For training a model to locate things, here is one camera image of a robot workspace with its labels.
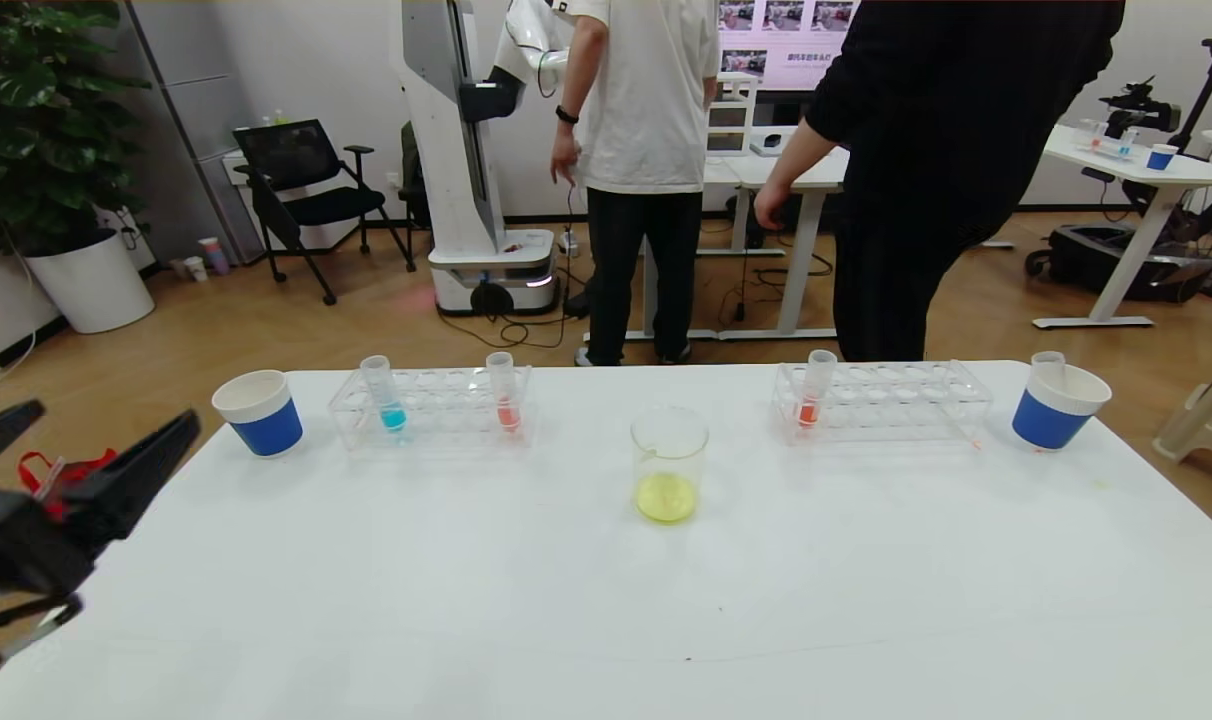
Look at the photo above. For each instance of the small blue paper cup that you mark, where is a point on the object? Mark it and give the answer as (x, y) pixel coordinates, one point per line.
(1162, 158)

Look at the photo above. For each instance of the person in black clothes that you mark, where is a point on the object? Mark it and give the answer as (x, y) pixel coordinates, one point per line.
(926, 120)

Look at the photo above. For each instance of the white drawer unit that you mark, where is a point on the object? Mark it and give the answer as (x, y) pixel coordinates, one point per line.
(731, 115)

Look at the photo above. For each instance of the test tube with blue pigment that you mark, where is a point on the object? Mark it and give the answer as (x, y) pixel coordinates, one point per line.
(391, 415)

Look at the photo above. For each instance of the long white desk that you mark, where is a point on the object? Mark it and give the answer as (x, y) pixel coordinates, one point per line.
(1116, 155)

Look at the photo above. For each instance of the clear plastic test tube rack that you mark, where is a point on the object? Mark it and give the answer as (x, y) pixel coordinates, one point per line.
(446, 412)
(886, 405)

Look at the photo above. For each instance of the large display screen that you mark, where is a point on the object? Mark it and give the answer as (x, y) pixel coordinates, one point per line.
(786, 40)

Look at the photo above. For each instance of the test tube with yellow pigment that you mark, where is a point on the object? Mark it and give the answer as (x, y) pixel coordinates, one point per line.
(1048, 362)

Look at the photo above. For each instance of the clear glass beaker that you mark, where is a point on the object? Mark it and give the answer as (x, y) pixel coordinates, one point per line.
(666, 495)

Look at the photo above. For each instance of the small white paper cup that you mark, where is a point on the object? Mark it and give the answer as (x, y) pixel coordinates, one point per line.
(195, 270)

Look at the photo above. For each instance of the red shopping bag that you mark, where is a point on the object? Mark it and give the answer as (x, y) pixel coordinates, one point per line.
(94, 462)

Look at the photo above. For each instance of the grey tablet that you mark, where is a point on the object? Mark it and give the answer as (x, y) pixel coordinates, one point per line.
(769, 148)

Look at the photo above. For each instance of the test tube with red pigment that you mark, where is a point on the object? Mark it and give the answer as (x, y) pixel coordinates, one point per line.
(811, 410)
(507, 412)

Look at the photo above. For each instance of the person in white shirt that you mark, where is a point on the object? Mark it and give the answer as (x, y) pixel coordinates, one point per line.
(646, 100)

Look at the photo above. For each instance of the blue white paper cup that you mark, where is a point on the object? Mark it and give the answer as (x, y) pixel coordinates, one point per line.
(1051, 420)
(266, 425)

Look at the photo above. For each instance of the white humanoid robot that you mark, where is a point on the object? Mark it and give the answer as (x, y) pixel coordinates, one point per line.
(456, 200)

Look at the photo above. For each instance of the small test tube rack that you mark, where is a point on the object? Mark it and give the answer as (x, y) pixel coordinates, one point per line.
(1106, 145)

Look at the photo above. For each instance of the grey metal cabinet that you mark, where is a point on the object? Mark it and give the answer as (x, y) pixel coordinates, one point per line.
(196, 80)

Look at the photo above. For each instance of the black handheld device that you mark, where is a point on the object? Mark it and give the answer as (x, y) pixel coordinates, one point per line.
(1141, 100)

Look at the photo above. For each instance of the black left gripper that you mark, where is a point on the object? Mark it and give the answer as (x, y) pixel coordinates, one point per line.
(28, 541)

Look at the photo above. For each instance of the green leafy plant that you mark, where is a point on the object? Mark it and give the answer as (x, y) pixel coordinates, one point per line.
(36, 120)

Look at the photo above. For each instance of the black office chair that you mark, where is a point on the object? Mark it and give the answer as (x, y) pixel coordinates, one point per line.
(316, 205)

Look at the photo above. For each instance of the white plant pot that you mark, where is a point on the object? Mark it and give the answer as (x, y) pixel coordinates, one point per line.
(91, 285)

